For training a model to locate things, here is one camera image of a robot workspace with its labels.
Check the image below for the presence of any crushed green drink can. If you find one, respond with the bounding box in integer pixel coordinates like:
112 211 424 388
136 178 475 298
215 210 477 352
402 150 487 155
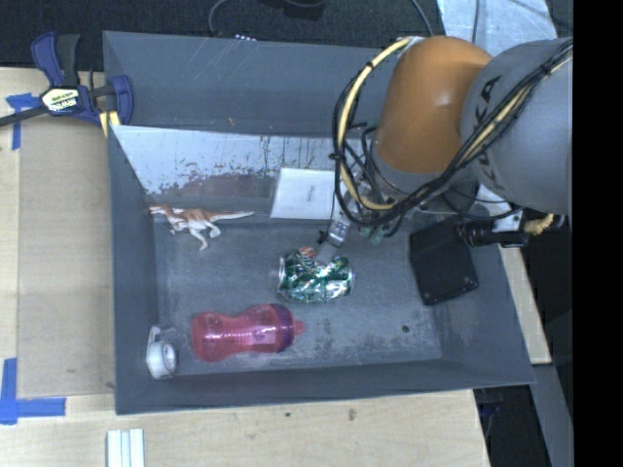
276 246 355 305

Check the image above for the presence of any pale wood board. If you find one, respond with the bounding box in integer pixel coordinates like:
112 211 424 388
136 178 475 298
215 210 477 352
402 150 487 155
16 113 117 401

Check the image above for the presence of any white flat box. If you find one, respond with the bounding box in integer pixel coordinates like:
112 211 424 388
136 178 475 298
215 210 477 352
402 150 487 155
269 166 338 222

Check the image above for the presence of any pink plastic bottle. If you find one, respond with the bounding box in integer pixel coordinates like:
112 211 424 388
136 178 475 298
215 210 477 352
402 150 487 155
190 303 307 364

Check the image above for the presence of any black cylinder on white bracket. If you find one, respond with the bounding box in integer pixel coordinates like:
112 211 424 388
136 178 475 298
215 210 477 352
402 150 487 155
455 210 557 249

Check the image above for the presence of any brown and white toy dinosaur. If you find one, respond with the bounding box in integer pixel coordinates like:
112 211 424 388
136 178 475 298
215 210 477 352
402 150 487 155
148 203 256 253

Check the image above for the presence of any grey metal bin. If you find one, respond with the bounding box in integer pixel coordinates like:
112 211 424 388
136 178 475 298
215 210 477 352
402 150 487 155
101 30 537 415

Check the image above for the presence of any black square flat box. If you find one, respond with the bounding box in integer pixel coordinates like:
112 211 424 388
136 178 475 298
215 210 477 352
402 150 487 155
407 215 481 307

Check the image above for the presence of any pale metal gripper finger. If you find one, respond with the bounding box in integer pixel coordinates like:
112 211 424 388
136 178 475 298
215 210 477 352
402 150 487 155
316 216 352 263

